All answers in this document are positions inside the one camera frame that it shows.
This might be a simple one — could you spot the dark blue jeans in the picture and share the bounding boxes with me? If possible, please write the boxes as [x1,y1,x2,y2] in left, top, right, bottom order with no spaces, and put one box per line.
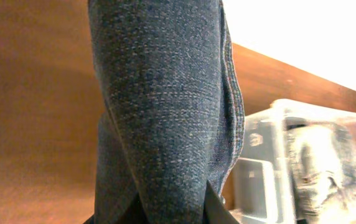
[88,0,245,224]

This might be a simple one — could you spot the light blue jeans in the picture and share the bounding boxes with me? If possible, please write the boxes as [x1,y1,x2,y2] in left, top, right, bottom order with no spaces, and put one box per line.
[286,124,356,223]

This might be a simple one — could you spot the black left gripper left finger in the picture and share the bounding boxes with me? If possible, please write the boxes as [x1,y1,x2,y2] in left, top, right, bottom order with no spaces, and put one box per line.
[83,192,149,224]

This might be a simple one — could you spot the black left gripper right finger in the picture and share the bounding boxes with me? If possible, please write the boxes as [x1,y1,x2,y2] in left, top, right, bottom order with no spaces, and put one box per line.
[204,181,239,224]

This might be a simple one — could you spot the clear plastic storage container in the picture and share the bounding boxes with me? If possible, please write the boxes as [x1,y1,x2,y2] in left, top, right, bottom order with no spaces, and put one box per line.
[232,99,356,224]

